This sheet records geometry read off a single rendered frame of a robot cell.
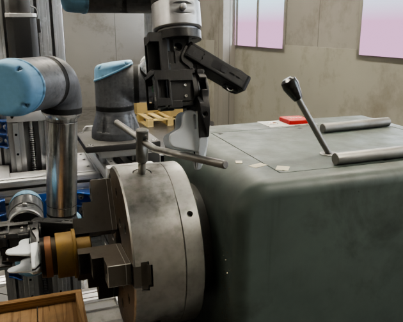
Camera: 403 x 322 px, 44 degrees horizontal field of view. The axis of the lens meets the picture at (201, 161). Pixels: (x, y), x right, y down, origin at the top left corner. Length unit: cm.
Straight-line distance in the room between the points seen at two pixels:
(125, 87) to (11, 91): 49
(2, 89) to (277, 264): 64
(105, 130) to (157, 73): 80
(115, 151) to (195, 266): 70
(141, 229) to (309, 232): 28
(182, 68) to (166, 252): 31
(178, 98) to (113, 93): 77
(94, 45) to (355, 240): 899
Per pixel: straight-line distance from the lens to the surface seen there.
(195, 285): 88
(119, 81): 149
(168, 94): 75
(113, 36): 977
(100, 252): 92
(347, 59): 477
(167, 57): 76
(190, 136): 75
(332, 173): 86
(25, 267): 99
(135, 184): 88
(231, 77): 77
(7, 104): 109
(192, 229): 86
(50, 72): 112
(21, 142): 160
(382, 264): 97
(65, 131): 123
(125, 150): 149
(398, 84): 428
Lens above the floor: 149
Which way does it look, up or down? 15 degrees down
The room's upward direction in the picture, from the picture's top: straight up
